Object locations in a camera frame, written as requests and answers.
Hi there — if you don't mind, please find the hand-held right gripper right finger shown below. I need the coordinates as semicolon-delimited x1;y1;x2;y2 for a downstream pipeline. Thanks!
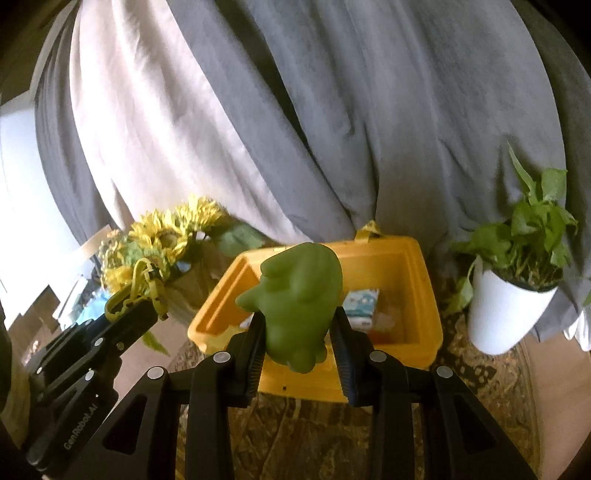
329;306;539;480

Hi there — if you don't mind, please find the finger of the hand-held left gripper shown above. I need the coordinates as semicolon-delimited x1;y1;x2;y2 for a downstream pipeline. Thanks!
31;301;161;393

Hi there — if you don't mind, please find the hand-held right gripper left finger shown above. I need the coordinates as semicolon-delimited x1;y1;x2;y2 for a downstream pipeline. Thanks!
78;313;269;480

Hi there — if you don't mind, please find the yellow stringy toy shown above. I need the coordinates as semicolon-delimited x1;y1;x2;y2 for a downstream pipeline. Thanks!
105;258;170;325

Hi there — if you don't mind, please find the yellow plastic bin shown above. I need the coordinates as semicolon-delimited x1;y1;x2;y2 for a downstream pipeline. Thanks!
187;220;445;403

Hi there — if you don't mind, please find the green squishy toy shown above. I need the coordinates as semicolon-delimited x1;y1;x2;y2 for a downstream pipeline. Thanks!
235;241;345;375

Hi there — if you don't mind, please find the white and blue packet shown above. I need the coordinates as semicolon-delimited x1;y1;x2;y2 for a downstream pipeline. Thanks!
342;288;380;331

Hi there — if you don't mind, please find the pale pink cloth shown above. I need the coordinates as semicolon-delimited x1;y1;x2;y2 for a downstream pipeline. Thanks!
373;308;403;334

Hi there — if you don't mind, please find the beige vase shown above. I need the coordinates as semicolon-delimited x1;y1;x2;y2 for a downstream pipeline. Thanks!
164;257;223;325

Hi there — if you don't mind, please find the sunflower bouquet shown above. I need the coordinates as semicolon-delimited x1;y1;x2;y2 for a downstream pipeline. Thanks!
98;196;267;297

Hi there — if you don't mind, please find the white plant pot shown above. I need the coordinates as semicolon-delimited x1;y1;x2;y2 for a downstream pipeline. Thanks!
467;267;559;356

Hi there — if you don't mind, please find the beige curtain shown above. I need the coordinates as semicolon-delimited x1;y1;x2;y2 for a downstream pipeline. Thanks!
68;0;356;245

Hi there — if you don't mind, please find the green leafy plant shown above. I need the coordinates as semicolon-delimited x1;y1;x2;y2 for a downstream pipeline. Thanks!
444;142;591;315

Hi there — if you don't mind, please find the grey curtain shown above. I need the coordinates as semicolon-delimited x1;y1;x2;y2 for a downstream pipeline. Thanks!
34;0;591;344

